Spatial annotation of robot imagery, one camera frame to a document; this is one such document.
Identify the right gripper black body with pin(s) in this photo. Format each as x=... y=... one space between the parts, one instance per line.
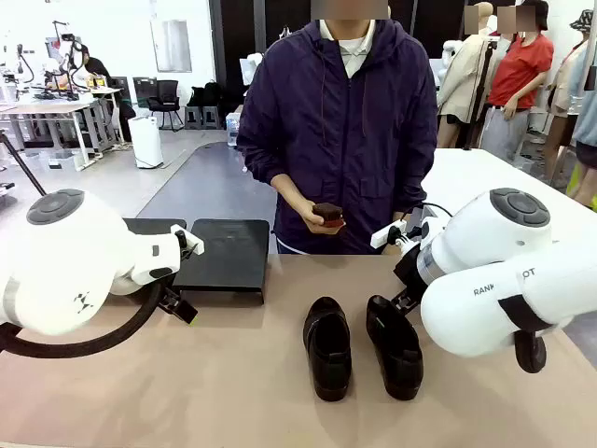
x=410 y=273

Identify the black leather loafer shoe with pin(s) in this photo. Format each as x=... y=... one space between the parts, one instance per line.
x=329 y=354
x=396 y=354

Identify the dark shoe brush red base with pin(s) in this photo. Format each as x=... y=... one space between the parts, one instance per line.
x=329 y=212

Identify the person's right forearm purple sleeve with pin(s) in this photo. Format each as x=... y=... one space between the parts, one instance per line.
x=261 y=172

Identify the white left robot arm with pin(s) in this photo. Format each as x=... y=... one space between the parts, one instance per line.
x=70 y=252

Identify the person's left forearm purple sleeve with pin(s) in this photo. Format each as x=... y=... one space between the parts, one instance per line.
x=415 y=186

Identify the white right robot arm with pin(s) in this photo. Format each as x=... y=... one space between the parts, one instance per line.
x=490 y=247

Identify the black metal shoe stand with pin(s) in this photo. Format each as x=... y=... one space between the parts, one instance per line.
x=144 y=226
x=224 y=261

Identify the person's left hand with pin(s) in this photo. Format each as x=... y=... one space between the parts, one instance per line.
x=402 y=218

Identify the person's right hand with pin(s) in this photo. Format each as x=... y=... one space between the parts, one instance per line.
x=305 y=214

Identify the white table with white legs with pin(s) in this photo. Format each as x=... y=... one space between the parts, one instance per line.
x=466 y=177

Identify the person in purple jacket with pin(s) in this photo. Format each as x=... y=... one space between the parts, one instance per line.
x=345 y=140

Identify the white air purifier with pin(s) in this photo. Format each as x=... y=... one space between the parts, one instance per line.
x=145 y=140

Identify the clear water jug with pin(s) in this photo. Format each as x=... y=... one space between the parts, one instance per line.
x=232 y=128

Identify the clear storage bin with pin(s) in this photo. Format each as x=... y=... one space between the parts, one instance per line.
x=60 y=161

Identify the black tripod pole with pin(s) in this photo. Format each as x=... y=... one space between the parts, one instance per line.
x=480 y=97

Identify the grey stool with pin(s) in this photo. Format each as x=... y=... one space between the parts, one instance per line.
x=211 y=116
x=193 y=116

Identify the mannequin in beige jacket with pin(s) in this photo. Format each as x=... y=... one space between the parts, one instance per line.
x=466 y=79

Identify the black office chair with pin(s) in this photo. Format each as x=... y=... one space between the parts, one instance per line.
x=165 y=100

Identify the black slanted tripod leg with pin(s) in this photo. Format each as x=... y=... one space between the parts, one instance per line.
x=23 y=163

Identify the black backpack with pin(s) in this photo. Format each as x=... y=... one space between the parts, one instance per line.
x=205 y=95

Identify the figure in red t-shirt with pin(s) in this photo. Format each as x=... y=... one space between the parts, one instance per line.
x=517 y=70

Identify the white desk grey legs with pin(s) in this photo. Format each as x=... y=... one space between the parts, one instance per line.
x=42 y=108

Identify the mannequin with bucket hat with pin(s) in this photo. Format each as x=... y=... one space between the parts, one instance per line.
x=566 y=84

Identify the seated person in black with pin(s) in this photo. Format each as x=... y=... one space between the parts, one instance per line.
x=98 y=67

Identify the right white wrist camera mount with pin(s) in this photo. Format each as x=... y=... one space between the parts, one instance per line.
x=384 y=235

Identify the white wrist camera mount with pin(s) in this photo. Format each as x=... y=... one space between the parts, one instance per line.
x=191 y=240
x=384 y=235

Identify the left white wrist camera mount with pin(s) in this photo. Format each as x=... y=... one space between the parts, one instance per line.
x=191 y=240

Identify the grey wall panel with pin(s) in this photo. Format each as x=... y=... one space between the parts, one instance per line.
x=171 y=46

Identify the black camera rig on desk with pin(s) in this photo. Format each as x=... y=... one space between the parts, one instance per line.
x=66 y=36

